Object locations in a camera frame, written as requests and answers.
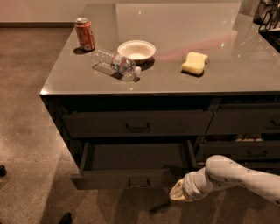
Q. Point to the clear plastic water bottle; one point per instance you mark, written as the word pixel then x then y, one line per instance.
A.
pixel 116 65

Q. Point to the white paper bowl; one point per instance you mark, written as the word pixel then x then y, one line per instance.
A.
pixel 137 50

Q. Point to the black wheel at left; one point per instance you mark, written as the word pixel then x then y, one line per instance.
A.
pixel 2 171

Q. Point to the orange soda can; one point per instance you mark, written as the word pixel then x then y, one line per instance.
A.
pixel 84 34

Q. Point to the grey kitchen counter cabinet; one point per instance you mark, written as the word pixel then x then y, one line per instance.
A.
pixel 243 69

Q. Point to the black wire dish rack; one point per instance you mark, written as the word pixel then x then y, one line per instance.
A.
pixel 267 16

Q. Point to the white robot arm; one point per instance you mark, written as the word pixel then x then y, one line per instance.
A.
pixel 221 173

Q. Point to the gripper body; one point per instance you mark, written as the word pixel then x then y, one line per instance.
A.
pixel 188 186

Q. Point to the black wheel at bottom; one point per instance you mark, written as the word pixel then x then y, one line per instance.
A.
pixel 66 219

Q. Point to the yellow sponge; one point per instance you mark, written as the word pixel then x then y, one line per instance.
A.
pixel 195 63

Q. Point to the black wheel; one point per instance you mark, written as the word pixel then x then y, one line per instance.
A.
pixel 66 219
pixel 2 171

